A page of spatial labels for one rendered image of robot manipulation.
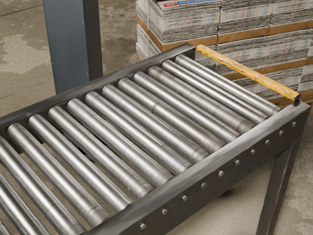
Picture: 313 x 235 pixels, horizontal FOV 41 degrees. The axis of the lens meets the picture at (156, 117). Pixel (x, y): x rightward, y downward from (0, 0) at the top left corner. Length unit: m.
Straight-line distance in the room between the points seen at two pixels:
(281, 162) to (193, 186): 0.51
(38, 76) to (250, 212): 1.72
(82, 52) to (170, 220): 1.09
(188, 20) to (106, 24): 1.85
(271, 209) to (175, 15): 0.92
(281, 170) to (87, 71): 0.99
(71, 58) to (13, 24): 1.92
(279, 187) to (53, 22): 1.16
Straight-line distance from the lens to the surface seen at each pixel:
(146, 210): 0.97
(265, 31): 2.21
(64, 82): 2.06
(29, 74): 3.06
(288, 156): 1.44
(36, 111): 1.28
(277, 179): 1.52
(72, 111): 1.29
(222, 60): 1.50
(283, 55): 2.37
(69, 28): 1.90
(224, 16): 2.04
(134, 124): 1.20
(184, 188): 1.02
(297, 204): 2.17
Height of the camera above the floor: 1.54
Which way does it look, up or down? 37 degrees down
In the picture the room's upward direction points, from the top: 1 degrees clockwise
